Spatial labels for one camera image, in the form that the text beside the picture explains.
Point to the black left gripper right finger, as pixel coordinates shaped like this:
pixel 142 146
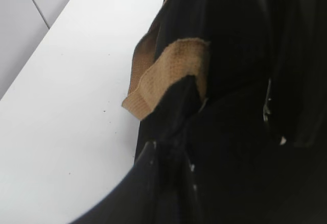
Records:
pixel 219 184

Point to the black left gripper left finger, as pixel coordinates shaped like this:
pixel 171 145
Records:
pixel 133 200

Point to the silver metal zipper pull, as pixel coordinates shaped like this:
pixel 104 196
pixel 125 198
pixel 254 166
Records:
pixel 266 109

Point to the black canvas tote bag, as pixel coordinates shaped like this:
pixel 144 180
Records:
pixel 199 77

